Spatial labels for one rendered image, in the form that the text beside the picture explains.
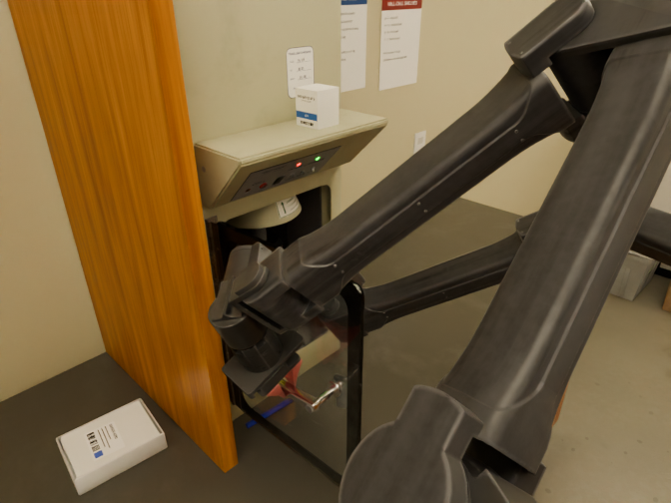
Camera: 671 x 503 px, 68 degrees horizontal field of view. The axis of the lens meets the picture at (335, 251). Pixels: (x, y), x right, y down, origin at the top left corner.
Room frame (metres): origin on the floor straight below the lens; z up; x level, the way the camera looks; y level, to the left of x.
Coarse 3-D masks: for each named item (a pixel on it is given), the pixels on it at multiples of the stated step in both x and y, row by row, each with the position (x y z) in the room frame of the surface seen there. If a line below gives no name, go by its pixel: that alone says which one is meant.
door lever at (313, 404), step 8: (280, 384) 0.55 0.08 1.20; (288, 384) 0.55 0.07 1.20; (328, 384) 0.55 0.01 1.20; (336, 384) 0.54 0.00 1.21; (288, 392) 0.54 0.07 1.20; (296, 392) 0.53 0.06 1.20; (304, 392) 0.53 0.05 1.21; (328, 392) 0.53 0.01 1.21; (336, 392) 0.54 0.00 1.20; (296, 400) 0.52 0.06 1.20; (304, 400) 0.51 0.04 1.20; (312, 400) 0.51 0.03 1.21; (320, 400) 0.51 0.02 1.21; (312, 408) 0.50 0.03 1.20; (320, 408) 0.51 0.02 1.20
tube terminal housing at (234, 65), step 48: (192, 0) 0.75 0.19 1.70; (240, 0) 0.80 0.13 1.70; (288, 0) 0.87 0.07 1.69; (336, 0) 0.95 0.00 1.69; (192, 48) 0.74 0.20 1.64; (240, 48) 0.80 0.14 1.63; (336, 48) 0.95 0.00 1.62; (192, 96) 0.73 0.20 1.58; (240, 96) 0.79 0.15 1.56; (288, 192) 0.85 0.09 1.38; (336, 192) 0.95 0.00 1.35
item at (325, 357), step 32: (224, 224) 0.70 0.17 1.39; (224, 256) 0.70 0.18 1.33; (352, 288) 0.52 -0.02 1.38; (320, 320) 0.56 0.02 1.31; (352, 320) 0.52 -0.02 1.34; (320, 352) 0.56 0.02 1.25; (352, 352) 0.52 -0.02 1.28; (320, 384) 0.56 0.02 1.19; (352, 384) 0.52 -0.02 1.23; (256, 416) 0.68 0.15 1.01; (288, 416) 0.61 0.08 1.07; (320, 416) 0.56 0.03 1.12; (352, 416) 0.52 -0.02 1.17; (320, 448) 0.56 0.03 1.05; (352, 448) 0.52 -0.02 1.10
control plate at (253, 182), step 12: (312, 156) 0.77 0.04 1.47; (324, 156) 0.81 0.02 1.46; (276, 168) 0.72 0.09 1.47; (288, 168) 0.76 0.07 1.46; (300, 168) 0.79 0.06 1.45; (252, 180) 0.71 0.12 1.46; (264, 180) 0.74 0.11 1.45; (288, 180) 0.80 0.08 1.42; (240, 192) 0.72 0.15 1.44; (252, 192) 0.75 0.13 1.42
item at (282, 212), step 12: (276, 204) 0.87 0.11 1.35; (288, 204) 0.88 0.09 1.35; (300, 204) 0.94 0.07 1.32; (240, 216) 0.85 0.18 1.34; (252, 216) 0.84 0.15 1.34; (264, 216) 0.85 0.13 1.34; (276, 216) 0.86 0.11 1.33; (288, 216) 0.87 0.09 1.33; (240, 228) 0.84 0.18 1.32; (252, 228) 0.84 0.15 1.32
